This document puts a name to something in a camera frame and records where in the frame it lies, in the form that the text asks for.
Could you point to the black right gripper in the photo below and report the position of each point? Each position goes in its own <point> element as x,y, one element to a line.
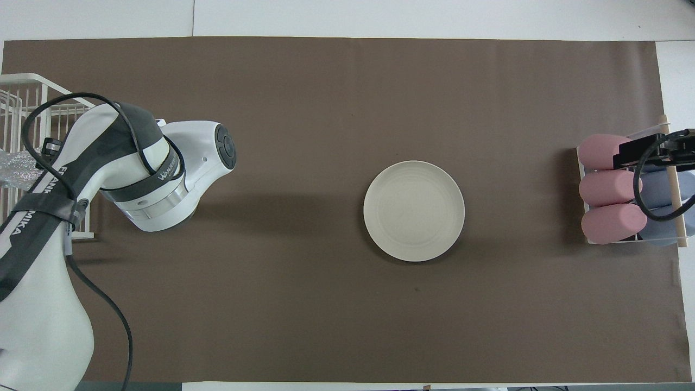
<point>659,149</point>

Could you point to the silver mesh sponge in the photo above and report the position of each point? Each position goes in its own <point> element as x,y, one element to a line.
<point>16,171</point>

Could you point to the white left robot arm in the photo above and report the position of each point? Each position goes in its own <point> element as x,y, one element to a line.
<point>43,315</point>

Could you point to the cream round plate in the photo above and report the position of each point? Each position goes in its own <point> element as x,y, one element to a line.
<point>414,212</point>

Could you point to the pink cup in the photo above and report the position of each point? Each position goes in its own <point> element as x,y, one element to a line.
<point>613,225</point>
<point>594,151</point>
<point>608,188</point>

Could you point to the blue cup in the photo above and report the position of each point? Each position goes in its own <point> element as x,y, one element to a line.
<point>687,187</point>
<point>659,231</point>

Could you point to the cup holder with wooden bar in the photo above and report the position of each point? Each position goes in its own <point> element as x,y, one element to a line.
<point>682,233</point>

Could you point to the brown table mat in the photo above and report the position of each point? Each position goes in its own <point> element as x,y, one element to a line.
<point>298,298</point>

